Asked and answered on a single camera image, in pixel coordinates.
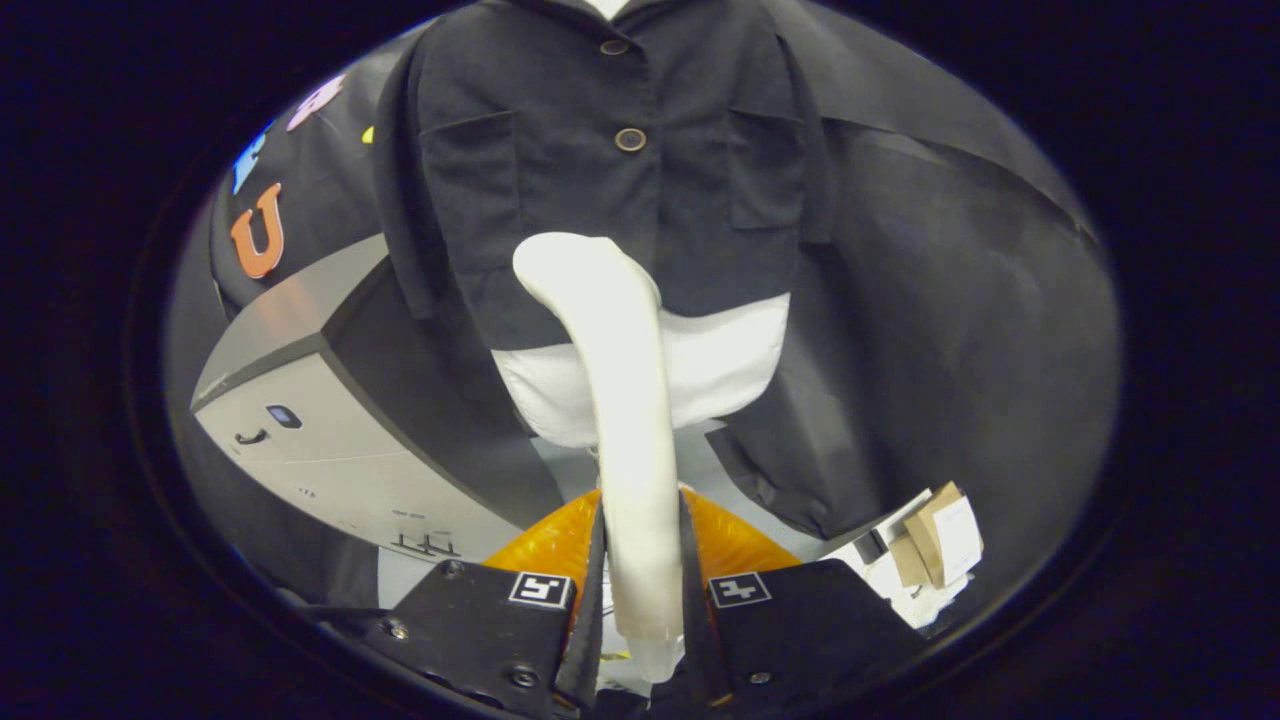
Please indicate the black jacket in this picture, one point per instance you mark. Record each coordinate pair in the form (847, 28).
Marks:
(560, 180)

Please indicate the white garment steamer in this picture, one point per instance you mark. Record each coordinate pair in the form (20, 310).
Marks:
(630, 400)

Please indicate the white mannequin on stand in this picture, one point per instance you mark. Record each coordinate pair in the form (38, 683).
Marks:
(720, 370)

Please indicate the grey cabinet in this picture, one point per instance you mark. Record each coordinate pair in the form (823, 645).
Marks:
(330, 450)

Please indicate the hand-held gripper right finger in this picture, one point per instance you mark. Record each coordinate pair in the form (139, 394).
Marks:
(700, 630)

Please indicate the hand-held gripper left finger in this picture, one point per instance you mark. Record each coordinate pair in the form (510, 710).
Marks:
(592, 620)

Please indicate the black backdrop cloth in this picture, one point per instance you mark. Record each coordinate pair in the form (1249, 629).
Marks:
(950, 350)

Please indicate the white crumpled paper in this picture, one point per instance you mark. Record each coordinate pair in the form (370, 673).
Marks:
(900, 602)

